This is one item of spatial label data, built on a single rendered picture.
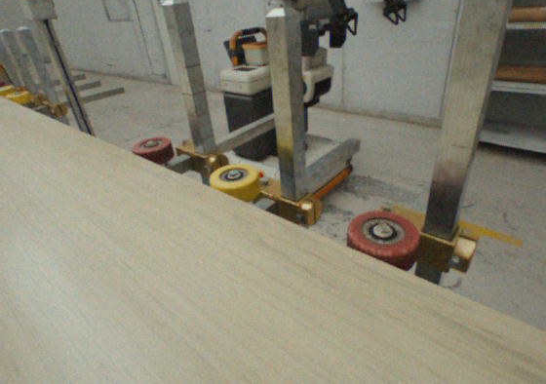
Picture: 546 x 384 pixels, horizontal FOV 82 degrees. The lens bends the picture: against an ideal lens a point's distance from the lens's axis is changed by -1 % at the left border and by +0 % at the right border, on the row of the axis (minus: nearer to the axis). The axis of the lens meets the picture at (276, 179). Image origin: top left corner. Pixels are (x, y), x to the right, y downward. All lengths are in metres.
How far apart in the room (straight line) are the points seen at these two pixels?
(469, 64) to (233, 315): 0.33
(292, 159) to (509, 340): 0.36
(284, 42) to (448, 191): 0.29
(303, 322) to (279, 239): 0.11
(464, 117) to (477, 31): 0.08
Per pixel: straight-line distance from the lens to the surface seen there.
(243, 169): 0.53
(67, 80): 1.36
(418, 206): 0.55
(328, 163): 0.73
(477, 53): 0.38
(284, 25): 0.48
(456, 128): 0.40
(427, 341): 0.31
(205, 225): 0.43
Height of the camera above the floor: 1.15
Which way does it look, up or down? 30 degrees down
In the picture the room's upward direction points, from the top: 5 degrees counter-clockwise
